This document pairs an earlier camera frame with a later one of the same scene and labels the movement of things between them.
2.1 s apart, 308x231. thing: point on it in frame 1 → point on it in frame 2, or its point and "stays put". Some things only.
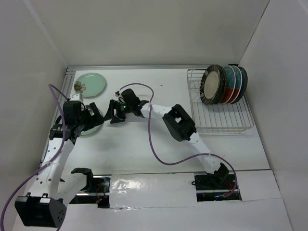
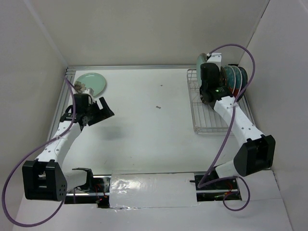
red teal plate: x=229 y=90 stays put
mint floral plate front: x=89 y=130 → x=201 y=58
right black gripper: x=119 y=110 → x=205 y=72
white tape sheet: x=152 y=190 stays put
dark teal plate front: x=244 y=84 stays put
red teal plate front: x=238 y=86 stays put
